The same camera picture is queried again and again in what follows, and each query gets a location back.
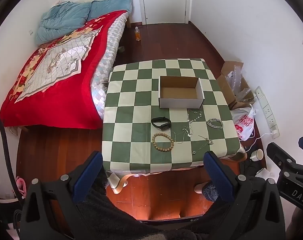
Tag white door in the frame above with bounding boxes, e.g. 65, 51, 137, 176
138, 0, 192, 26

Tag light blue fleece blanket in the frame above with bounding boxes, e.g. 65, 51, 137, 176
88, 0, 133, 21

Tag thin butterfly pendant necklace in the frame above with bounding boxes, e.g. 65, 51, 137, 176
169, 126, 194, 144

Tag black smart band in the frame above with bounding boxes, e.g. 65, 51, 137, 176
151, 117, 171, 130

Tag person's right forearm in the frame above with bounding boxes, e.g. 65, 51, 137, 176
292, 206, 303, 240

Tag brown cardboard box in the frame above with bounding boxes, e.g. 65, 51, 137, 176
216, 61, 256, 111

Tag white plastic bag red print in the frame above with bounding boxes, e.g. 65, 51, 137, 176
231, 105, 256, 141

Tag clear bubble wrap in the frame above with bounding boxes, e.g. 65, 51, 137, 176
228, 65, 255, 103

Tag green checkered tablecloth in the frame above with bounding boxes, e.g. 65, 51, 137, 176
101, 58, 247, 195

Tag silver pendant necklace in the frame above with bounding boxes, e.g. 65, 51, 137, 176
187, 109, 203, 124

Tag light blue quilt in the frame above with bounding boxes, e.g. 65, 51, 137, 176
36, 1, 92, 44

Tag white power strip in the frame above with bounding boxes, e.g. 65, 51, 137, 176
255, 86, 279, 139

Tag silver chain bracelet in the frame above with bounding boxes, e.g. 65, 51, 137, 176
206, 118, 224, 130

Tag person's dark fleece clothing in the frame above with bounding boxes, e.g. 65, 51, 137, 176
75, 172, 287, 240

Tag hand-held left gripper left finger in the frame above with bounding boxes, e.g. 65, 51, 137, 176
21, 151, 103, 240

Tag white crumpled paper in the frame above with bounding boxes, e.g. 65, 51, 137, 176
255, 167, 275, 181

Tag thin silver ring necklace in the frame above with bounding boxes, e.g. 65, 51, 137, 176
192, 134, 214, 155

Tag pink object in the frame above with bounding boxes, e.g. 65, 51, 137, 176
16, 176, 28, 197

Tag person's foot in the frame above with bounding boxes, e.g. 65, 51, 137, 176
195, 183, 210, 194

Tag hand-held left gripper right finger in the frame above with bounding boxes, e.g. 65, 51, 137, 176
203, 151, 285, 240

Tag white cup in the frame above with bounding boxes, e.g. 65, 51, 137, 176
250, 149, 264, 161

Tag grey patchwork bed sheet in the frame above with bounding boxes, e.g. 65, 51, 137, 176
91, 12, 130, 118

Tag wooden bead bracelet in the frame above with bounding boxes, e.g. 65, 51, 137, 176
152, 133, 175, 152

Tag red printed blanket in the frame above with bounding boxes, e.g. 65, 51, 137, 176
0, 10, 129, 130

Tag black cable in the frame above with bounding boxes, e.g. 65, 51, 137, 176
0, 104, 18, 192

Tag white cardboard box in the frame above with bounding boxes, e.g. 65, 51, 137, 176
158, 76, 205, 109

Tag white charger cable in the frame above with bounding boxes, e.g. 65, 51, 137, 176
246, 131, 273, 151

